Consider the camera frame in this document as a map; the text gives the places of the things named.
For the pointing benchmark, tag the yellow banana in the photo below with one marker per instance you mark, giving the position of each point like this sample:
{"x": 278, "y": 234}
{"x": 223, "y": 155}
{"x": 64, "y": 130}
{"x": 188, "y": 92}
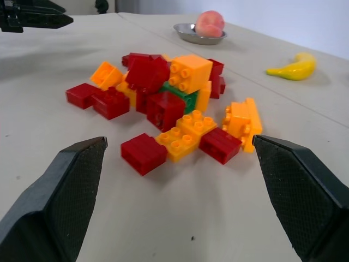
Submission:
{"x": 297, "y": 69}

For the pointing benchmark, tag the green building block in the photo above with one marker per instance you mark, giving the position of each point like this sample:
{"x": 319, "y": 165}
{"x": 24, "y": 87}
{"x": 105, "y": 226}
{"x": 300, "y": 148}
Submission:
{"x": 191, "y": 101}

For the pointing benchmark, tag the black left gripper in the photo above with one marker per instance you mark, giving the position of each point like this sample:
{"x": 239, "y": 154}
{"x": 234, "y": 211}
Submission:
{"x": 9, "y": 19}

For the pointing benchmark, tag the large red building block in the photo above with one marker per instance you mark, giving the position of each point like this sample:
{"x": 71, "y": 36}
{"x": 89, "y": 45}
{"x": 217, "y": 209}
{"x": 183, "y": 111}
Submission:
{"x": 147, "y": 73}

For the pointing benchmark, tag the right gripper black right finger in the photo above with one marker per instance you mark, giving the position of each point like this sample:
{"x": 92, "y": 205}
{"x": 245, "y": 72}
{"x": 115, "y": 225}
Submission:
{"x": 305, "y": 196}

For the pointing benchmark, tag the pink peach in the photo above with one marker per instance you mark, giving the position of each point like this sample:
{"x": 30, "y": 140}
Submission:
{"x": 210, "y": 23}

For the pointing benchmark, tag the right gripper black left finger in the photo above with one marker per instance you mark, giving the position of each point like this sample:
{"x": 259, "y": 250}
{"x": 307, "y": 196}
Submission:
{"x": 41, "y": 218}

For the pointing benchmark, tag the dark rounded background object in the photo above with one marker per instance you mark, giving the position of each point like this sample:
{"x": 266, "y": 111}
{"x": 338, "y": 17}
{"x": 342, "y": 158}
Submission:
{"x": 105, "y": 5}

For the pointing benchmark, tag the large orange building block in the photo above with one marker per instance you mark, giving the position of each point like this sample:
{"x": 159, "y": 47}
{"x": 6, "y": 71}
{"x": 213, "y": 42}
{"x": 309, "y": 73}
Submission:
{"x": 191, "y": 71}

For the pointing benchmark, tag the silver metal bowl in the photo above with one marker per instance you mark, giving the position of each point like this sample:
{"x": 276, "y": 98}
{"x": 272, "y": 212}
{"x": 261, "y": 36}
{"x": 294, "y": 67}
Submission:
{"x": 185, "y": 34}

